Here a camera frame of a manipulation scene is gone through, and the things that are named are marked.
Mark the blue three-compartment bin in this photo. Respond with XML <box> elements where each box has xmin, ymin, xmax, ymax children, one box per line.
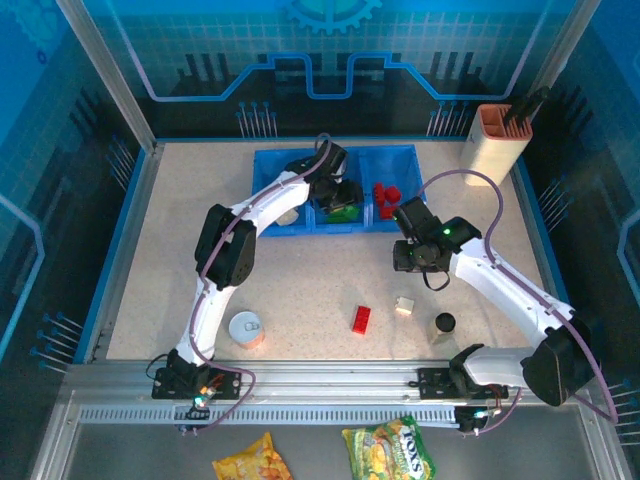
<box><xmin>252</xmin><ymin>144</ymin><xmax>426</xmax><ymax>235</ymax></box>

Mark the jar with black lid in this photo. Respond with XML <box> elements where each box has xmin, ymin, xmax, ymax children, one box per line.
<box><xmin>428</xmin><ymin>312</ymin><xmax>457</xmax><ymax>346</ymax></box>

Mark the beige utensil holder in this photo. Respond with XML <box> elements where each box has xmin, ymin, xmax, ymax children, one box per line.
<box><xmin>459</xmin><ymin>103</ymin><xmax>534</xmax><ymax>188</ymax></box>

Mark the tin can with pull tab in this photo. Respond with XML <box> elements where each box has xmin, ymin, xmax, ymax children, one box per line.
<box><xmin>228</xmin><ymin>310</ymin><xmax>266</xmax><ymax>350</ymax></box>

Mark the small circuit board with LED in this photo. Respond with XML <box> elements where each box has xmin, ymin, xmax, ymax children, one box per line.
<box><xmin>172</xmin><ymin>387</ymin><xmax>221</xmax><ymax>436</ymax></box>
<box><xmin>454</xmin><ymin>399</ymin><xmax>504</xmax><ymax>437</ymax></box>

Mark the green candy bag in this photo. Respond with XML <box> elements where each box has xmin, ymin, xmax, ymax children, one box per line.
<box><xmin>341</xmin><ymin>415</ymin><xmax>437</xmax><ymax>480</ymax></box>

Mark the yellow snack bag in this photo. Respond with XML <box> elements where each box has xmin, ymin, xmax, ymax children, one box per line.
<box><xmin>211</xmin><ymin>431</ymin><xmax>294</xmax><ymax>480</ymax></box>

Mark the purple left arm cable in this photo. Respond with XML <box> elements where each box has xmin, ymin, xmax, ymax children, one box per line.
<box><xmin>177</xmin><ymin>132</ymin><xmax>334</xmax><ymax>437</ymax></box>

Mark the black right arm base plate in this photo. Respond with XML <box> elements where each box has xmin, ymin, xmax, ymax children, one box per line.
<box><xmin>409</xmin><ymin>366</ymin><xmax>510</xmax><ymax>401</ymax></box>

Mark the aluminium front rail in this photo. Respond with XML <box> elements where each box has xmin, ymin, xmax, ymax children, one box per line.
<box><xmin>59</xmin><ymin>357</ymin><xmax>601</xmax><ymax>426</ymax></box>

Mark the black utensil handle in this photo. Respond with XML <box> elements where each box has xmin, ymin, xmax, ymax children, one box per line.
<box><xmin>502</xmin><ymin>86</ymin><xmax>550</xmax><ymax>124</ymax></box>

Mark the slotted grey cable duct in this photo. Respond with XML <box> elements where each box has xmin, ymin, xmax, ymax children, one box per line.
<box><xmin>78</xmin><ymin>405</ymin><xmax>464</xmax><ymax>426</ymax></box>

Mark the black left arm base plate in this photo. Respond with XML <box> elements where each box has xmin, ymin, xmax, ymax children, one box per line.
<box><xmin>152</xmin><ymin>367</ymin><xmax>245</xmax><ymax>401</ymax></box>

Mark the aluminium frame post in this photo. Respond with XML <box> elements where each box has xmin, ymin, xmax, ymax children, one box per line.
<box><xmin>54</xmin><ymin>0</ymin><xmax>166</xmax><ymax>154</ymax></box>
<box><xmin>537</xmin><ymin>0</ymin><xmax>601</xmax><ymax>91</ymax></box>

